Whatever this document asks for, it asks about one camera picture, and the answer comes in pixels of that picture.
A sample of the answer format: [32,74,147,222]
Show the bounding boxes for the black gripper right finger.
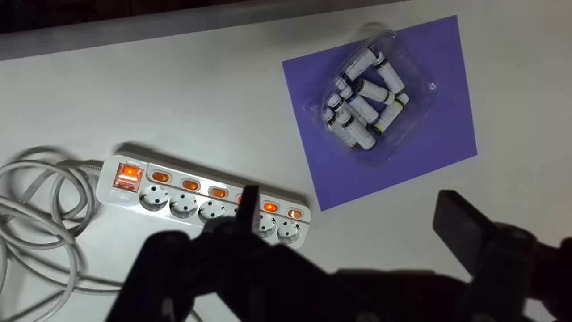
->
[431,188,572,322]

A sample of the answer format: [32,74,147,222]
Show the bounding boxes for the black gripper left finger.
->
[106,185,336,322]

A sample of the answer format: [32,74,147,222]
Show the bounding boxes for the white multi-socket power strip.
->
[95,151,313,247]

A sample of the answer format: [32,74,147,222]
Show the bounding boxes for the purple mat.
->
[281,15,479,213]

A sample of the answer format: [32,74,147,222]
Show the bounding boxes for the white marker tube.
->
[320,95,345,129]
[374,56,408,94]
[356,79,395,104]
[334,111,379,153]
[331,76,356,103]
[347,97,381,126]
[343,49,384,79]
[374,95,411,135]

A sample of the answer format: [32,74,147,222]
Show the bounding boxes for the clear plastic clamshell container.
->
[302,24,443,167]

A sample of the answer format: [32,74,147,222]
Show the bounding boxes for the white power strip cable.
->
[0,145,131,322]

